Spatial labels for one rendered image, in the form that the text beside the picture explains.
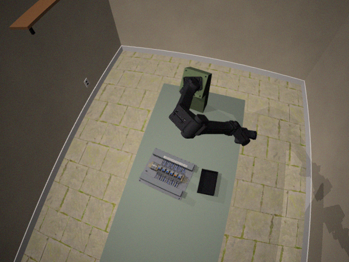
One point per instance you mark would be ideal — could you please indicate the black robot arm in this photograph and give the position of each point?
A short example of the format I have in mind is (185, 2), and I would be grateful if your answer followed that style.
(191, 125)

